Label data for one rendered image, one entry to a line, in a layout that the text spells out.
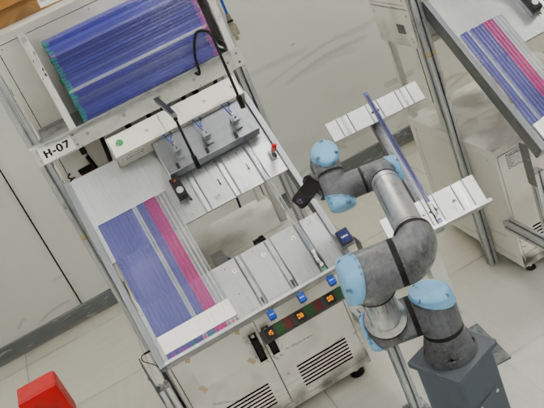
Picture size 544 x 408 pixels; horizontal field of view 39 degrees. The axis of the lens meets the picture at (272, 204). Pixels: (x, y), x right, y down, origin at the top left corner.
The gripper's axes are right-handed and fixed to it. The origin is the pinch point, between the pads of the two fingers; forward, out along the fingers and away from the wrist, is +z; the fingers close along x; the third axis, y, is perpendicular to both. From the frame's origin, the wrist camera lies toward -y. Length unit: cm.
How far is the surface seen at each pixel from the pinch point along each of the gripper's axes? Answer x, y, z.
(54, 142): 77, -38, 5
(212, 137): 41.0, -2.2, 10.8
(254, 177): 22.1, -2.9, 15.8
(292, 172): 13.1, 6.2, 14.6
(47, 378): 30, -95, 20
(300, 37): 88, 111, 151
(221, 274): 8.5, -35.5, 13.6
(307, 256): -8.7, -13.1, 13.8
